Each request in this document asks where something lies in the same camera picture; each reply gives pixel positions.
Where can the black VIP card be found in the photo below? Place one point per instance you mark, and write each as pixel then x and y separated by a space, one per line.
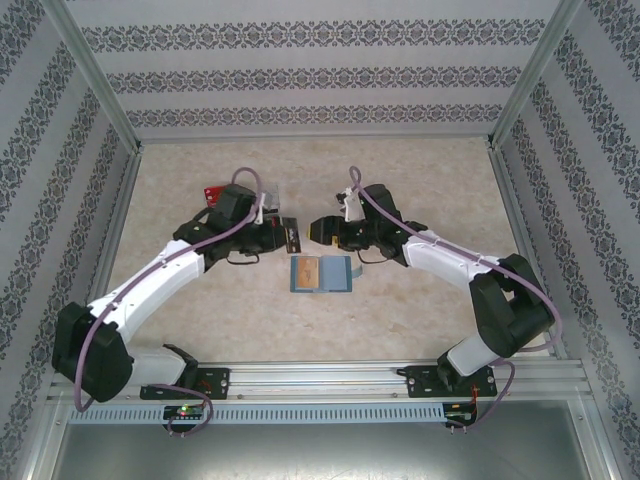
pixel 299 240

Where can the blue card holder wallet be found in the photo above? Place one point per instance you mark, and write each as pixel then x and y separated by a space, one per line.
pixel 335 275

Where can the gold VIP card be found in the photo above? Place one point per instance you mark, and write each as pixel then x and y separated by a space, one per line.
pixel 306 274

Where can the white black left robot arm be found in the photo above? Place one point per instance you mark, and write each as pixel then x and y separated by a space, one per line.
pixel 150 280

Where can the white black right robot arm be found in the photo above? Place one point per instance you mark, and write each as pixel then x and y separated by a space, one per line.
pixel 450 260

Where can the red VIP card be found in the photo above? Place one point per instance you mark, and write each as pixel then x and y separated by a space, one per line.
pixel 216 195

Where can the small controller board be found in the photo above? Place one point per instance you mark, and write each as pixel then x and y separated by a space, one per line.
pixel 185 412
pixel 462 417

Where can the grey metal panel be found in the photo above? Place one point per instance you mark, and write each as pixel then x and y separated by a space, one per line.
pixel 320 455

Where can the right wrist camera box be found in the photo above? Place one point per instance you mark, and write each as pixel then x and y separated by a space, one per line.
pixel 349 202

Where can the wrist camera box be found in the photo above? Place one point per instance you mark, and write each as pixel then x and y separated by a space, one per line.
pixel 271 197
pixel 349 202

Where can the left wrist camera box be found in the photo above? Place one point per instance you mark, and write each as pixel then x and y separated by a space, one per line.
pixel 271 197

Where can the aluminium side rail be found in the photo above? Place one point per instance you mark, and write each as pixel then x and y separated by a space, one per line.
pixel 510 200
pixel 122 200

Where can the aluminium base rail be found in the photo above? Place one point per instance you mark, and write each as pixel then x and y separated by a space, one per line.
pixel 320 380

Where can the aluminium frame post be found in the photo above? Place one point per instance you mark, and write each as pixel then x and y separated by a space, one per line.
pixel 530 75
pixel 95 75

